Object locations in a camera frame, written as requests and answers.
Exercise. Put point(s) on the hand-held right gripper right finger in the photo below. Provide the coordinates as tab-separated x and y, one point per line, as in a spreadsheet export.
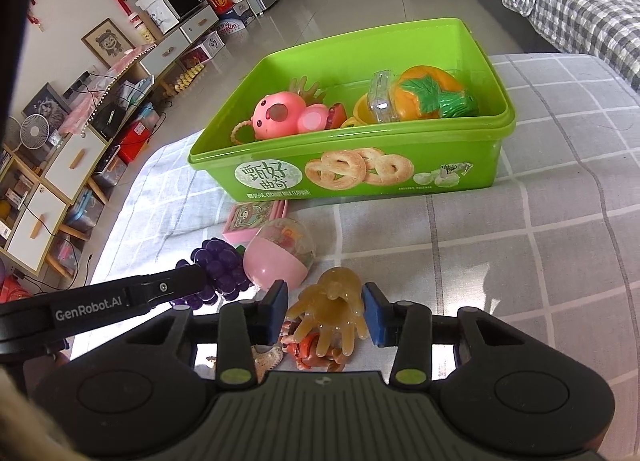
377	313

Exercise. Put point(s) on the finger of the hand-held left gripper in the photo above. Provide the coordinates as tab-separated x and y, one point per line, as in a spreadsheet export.
170	286

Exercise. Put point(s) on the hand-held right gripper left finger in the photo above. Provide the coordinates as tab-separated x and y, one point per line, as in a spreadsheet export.
277	311

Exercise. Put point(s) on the amber sticky hand toy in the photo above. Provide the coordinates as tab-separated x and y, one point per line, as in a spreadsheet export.
330	291
305	88

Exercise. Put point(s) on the purple grape toy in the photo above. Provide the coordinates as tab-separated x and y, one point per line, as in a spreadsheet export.
220	261

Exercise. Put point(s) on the green plastic box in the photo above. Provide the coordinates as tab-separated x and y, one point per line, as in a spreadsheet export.
450	151

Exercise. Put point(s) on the pink pig toy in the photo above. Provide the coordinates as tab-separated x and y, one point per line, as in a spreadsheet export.
272	116

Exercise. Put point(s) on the yellow plastic toy shell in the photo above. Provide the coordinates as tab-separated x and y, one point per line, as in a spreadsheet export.
361	113

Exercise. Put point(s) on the red beaded toy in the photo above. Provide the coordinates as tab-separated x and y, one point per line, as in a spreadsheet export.
337	114

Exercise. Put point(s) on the orange pumpkin toy half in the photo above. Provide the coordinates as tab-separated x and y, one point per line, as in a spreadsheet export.
407	108

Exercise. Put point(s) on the clear plastic case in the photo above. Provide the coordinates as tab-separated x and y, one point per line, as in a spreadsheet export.
382	101

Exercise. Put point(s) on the pink capsule ball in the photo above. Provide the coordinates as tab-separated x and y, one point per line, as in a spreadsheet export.
275	266

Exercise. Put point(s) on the beige starfish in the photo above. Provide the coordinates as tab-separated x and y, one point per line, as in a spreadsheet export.
267	361

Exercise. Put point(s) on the orange crab toy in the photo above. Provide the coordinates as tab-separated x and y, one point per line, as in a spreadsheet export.
310	351

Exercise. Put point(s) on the pink card pack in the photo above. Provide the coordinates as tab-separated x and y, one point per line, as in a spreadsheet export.
247	223

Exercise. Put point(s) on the beige fuzzy cloth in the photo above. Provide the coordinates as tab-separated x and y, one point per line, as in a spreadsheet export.
22	421

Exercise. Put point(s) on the grey checked tablecloth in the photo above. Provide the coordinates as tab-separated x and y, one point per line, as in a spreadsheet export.
500	266

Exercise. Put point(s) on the white wooden tv cabinet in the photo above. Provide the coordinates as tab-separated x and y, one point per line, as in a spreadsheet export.
65	166

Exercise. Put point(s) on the white desk fan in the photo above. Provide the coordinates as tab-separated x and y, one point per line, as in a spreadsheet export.
35	130

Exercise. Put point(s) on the pink cloth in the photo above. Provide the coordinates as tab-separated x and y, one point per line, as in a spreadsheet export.
95	101

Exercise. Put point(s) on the framed cat picture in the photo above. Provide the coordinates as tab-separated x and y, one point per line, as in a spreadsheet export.
47	101

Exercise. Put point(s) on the framed cartoon picture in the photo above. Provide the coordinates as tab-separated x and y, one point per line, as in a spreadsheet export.
107	43

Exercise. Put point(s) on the microwave oven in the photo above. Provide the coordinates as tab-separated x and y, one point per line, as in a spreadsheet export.
185	1

